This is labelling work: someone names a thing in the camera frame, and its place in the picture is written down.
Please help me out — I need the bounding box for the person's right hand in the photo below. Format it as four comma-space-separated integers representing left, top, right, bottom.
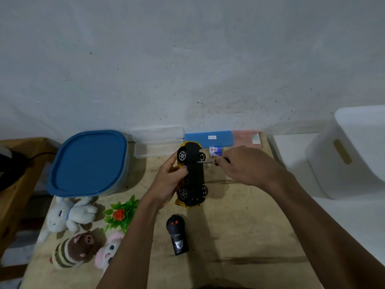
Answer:
215, 146, 286, 190

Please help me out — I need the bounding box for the person's left hand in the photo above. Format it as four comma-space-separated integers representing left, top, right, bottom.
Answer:
147, 153, 189, 210

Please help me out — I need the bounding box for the black screwdriver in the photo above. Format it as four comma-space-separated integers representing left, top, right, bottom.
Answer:
197, 158, 231, 166

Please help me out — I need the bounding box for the yellow toy car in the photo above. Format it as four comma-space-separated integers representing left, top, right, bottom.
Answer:
174, 141, 209, 209

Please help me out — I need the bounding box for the person's left forearm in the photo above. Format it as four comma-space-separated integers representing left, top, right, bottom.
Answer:
97, 192, 164, 289

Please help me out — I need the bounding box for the person's right forearm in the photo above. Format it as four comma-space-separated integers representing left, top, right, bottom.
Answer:
261, 170, 385, 289

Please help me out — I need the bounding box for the blue plastic case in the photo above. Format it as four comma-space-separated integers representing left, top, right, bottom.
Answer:
184, 130, 234, 149

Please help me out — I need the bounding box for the pink plastic case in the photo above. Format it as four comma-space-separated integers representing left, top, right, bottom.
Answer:
232, 130, 263, 148

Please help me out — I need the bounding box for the clear plastic case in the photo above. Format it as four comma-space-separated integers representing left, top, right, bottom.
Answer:
132, 126, 186, 159

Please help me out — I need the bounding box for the black remote control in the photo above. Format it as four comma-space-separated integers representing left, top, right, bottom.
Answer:
166, 214, 189, 256

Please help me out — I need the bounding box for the artificial plant with red flower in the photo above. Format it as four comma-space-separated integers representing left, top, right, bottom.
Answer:
103, 195, 140, 233

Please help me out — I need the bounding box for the container with blue lid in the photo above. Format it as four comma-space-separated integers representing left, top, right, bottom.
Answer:
47, 130, 130, 198

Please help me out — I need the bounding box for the pink plush toy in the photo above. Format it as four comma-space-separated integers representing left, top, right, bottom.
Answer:
94, 232, 125, 273

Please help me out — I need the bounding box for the white plush rabbit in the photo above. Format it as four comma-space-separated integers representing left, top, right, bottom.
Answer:
37, 195, 99, 243

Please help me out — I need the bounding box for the white plastic storage bin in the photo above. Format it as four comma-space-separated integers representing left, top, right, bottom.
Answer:
305, 105, 385, 200

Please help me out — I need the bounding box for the striped brown plush bear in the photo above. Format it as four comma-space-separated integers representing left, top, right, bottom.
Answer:
50, 231, 101, 270

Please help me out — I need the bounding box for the wooden stool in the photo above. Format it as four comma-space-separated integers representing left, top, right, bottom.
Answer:
0, 138, 58, 280

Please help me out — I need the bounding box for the black device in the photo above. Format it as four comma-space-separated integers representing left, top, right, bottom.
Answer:
0, 147, 30, 191

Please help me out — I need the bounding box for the black cable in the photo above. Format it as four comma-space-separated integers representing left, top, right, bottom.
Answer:
28, 152, 57, 162

